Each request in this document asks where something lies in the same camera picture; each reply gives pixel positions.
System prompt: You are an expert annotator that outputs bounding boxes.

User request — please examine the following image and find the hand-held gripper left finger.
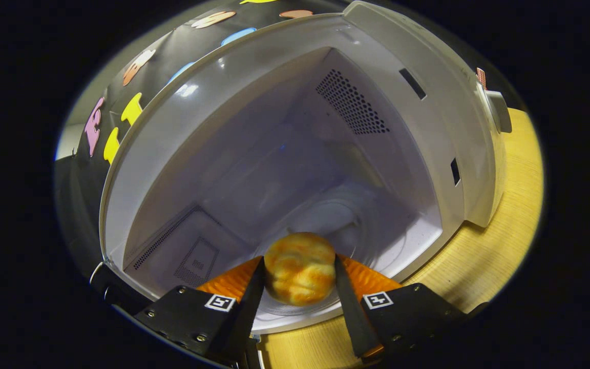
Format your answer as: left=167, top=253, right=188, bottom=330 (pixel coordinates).
left=134, top=256, right=266, bottom=367

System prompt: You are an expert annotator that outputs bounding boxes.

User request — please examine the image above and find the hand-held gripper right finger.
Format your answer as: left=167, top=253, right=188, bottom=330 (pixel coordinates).
left=333, top=254, right=488, bottom=359

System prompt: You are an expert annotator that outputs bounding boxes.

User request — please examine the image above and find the round golden bread bun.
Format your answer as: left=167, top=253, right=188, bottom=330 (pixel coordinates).
left=263, top=232, right=338, bottom=307

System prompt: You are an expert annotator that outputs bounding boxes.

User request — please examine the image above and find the white microwave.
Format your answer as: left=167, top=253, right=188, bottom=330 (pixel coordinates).
left=89, top=0, right=513, bottom=369

